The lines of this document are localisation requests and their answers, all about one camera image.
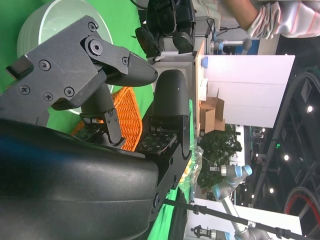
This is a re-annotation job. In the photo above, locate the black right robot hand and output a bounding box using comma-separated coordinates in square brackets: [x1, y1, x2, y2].
[0, 14, 193, 240]

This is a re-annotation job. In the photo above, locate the orange wicker basket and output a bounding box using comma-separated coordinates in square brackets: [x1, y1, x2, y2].
[71, 86, 143, 153]

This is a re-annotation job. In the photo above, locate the white partition panel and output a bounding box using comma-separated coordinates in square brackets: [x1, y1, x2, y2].
[203, 54, 296, 129]

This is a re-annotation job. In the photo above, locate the green leafy plant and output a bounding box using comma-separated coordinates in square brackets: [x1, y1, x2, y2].
[197, 123, 243, 192]

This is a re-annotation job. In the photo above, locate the clear bag of yellow items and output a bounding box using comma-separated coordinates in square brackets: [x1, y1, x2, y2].
[177, 146, 204, 192]

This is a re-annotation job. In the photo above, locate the brown cardboard box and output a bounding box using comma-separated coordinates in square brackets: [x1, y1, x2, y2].
[199, 88, 226, 133]

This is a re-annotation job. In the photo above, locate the person forearm striped sleeve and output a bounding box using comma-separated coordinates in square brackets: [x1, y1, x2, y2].
[223, 0, 320, 40]

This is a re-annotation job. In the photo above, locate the green tablecloth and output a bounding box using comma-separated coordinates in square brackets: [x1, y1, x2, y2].
[0, 0, 157, 137]

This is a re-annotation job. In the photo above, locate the grey-green bowl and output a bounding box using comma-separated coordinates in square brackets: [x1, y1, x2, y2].
[16, 0, 113, 116]

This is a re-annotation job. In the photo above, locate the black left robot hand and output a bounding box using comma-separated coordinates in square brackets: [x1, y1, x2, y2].
[134, 0, 197, 59]

